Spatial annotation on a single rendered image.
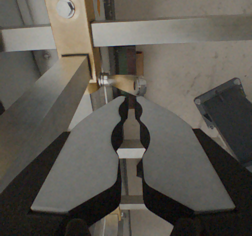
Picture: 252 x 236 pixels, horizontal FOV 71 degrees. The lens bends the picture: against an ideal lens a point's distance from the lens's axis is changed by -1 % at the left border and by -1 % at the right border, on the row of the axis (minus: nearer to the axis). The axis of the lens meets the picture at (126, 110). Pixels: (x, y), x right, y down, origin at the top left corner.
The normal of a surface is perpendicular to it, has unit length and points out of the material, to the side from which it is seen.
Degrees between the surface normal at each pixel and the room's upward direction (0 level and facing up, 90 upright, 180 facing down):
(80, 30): 0
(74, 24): 0
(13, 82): 90
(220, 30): 0
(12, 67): 90
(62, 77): 90
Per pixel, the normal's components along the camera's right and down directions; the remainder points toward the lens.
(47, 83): -0.05, -0.84
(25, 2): -0.03, 0.55
